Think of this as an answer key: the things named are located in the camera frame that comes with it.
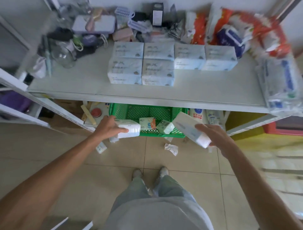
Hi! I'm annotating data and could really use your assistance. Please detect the person's left hand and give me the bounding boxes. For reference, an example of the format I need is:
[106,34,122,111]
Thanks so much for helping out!
[94,115,130,143]

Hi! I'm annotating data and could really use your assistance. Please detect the person's right hand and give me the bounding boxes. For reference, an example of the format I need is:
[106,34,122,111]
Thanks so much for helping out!
[195,124,234,155]

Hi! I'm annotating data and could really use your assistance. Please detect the white soft tissue pack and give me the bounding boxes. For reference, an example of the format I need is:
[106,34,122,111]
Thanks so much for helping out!
[115,119,141,139]
[172,112,212,149]

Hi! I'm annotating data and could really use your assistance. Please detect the person's left forearm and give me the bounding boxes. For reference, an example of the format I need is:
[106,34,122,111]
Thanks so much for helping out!
[0,131,104,230]

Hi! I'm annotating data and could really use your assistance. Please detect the person's right forearm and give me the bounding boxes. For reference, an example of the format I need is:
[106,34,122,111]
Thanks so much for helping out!
[217,139,303,228]

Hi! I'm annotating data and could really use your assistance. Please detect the white bottle with red label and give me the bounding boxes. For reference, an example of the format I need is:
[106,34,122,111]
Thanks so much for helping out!
[190,108,204,123]

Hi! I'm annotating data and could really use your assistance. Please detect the white bottle with blue print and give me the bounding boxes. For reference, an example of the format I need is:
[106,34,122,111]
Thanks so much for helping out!
[206,110,224,127]

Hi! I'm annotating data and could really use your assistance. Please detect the white and orange tissue packet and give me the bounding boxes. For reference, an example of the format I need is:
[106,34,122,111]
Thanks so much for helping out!
[139,117,157,131]

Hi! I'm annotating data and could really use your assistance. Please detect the green plastic crate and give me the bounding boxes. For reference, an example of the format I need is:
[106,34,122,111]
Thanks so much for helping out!
[109,103,190,138]

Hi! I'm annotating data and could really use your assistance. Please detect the white box with red disc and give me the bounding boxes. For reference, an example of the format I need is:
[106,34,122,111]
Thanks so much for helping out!
[83,102,111,125]

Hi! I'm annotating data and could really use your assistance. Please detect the pale green tissue packet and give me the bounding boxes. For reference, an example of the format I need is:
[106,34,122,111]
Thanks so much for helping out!
[157,120,175,135]

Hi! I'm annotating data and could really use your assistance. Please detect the crumpled white tissue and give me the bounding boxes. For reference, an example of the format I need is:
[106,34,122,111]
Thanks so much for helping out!
[164,143,178,156]

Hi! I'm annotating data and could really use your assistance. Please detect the white metal shelf rack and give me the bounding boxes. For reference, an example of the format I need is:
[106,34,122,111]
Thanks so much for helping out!
[0,0,303,136]

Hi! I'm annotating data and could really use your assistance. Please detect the brown cardboard box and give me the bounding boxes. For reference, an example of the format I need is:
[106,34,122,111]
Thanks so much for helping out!
[39,100,83,129]

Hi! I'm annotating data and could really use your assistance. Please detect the person's grey trousers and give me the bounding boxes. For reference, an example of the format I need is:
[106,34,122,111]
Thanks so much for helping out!
[109,175,198,214]

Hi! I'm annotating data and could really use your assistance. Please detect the group of pale blue tissue packets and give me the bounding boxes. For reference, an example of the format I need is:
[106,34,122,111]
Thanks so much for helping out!
[107,41,238,86]

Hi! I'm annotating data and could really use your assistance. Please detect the red plastic bin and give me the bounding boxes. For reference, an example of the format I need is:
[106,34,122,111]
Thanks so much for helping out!
[262,116,303,136]

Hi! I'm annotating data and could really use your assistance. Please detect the clear bag of blue-white packets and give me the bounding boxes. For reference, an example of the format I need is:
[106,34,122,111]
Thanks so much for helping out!
[255,56,303,117]

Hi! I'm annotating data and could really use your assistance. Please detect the person's grey shirt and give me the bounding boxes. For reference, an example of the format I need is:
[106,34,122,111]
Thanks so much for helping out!
[101,196,214,230]

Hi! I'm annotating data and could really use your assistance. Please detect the dark blue and white package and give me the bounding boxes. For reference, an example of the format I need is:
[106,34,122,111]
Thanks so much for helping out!
[217,25,246,59]

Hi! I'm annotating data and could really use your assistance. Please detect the pink box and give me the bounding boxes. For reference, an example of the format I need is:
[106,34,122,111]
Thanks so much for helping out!
[112,28,134,42]

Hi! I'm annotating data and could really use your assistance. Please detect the clear glass jar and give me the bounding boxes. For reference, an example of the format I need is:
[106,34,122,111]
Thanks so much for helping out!
[51,41,77,69]

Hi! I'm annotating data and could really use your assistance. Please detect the orange and white wrapped package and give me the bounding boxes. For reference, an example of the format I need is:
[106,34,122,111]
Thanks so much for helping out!
[206,5,237,45]
[185,11,209,45]

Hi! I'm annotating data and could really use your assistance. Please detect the white plastic cup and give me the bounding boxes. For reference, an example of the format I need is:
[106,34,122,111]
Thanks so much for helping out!
[30,57,47,79]

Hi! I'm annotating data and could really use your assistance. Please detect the white box with lavender lid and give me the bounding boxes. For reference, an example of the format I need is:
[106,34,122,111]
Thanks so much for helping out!
[72,15,116,33]

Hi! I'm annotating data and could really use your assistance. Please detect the purple bag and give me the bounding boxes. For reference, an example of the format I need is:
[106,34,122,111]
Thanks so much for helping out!
[0,91,32,114]

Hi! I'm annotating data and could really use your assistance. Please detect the white perforated plastic basket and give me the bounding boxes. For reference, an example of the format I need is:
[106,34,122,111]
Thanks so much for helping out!
[115,7,133,24]

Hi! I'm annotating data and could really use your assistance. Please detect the red and white plastic package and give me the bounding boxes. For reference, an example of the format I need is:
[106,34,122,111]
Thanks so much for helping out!
[233,11,291,58]

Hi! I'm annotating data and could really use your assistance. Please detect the black and white carton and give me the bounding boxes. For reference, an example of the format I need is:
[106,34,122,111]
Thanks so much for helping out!
[152,2,165,26]

